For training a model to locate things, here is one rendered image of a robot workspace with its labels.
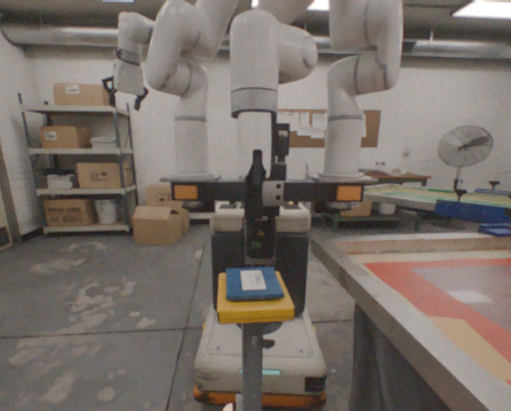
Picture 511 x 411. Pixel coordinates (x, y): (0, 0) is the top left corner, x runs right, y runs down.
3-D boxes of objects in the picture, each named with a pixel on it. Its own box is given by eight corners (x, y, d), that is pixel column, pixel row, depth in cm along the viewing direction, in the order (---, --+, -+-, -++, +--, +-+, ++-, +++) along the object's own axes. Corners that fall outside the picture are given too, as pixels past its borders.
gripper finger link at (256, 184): (251, 134, 37) (248, 158, 42) (255, 175, 33) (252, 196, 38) (259, 134, 37) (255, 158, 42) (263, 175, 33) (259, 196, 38)
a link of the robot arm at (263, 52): (276, 49, 46) (323, 33, 40) (275, 108, 49) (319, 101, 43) (218, 16, 35) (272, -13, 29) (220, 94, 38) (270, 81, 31)
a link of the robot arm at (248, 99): (230, 101, 43) (230, 117, 43) (231, 88, 34) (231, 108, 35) (271, 102, 43) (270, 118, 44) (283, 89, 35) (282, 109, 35)
